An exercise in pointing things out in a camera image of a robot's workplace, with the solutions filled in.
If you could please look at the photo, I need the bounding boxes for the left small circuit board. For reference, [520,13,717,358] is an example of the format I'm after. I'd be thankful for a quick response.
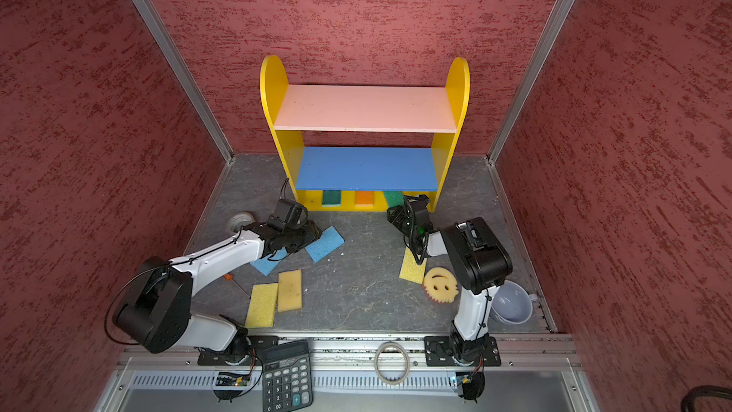
[215,371,251,388]

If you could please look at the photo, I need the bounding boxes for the black cable loop corner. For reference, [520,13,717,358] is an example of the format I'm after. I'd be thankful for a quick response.
[680,385,732,412]

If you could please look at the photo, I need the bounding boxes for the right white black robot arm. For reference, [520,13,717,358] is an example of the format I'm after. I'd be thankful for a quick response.
[387,195,513,367]

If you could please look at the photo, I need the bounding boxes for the clear tape ring front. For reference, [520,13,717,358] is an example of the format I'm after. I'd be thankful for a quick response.
[372,340,412,386]

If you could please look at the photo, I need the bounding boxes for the yellow smiley face sponge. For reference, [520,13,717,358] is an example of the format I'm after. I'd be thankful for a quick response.
[422,267,459,303]

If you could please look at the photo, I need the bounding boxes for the small circuit board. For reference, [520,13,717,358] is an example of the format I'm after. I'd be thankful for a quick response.
[455,373,485,388]
[215,371,251,388]

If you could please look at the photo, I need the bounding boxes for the red handled screwdriver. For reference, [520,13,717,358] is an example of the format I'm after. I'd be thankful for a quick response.
[223,274,251,299]

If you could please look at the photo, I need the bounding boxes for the right small circuit board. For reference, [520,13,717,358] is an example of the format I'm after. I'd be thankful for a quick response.
[455,373,485,388]

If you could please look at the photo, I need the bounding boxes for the dark green scouring sponge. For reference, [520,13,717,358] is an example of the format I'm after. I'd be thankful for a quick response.
[321,190,341,207]

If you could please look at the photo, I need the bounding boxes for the clear tape roll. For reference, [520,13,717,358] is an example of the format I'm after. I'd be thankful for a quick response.
[227,212,255,235]

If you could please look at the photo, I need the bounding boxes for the blue sponge centre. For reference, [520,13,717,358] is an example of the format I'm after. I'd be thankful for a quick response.
[306,226,345,262]

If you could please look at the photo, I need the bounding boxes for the yellow pink blue shelf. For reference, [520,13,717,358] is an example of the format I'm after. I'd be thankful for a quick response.
[259,55,471,212]

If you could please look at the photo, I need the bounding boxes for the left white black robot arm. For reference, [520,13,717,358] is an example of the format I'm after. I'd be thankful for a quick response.
[105,198,322,365]

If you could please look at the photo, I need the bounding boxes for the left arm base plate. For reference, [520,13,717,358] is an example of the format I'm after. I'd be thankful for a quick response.
[197,335,279,368]

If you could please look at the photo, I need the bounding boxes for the bright green sponge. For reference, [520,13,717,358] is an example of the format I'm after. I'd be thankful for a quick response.
[383,191,403,208]

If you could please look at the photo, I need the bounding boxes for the orange sponge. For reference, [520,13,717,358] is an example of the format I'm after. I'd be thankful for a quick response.
[355,191,375,207]

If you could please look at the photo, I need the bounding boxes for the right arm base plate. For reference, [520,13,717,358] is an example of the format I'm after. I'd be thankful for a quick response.
[423,334,501,367]

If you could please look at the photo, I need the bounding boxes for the black desk calculator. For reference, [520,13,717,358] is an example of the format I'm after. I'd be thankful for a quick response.
[261,340,314,412]

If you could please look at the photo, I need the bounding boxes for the tan yellow sponge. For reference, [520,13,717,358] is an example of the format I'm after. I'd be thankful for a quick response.
[278,269,303,313]

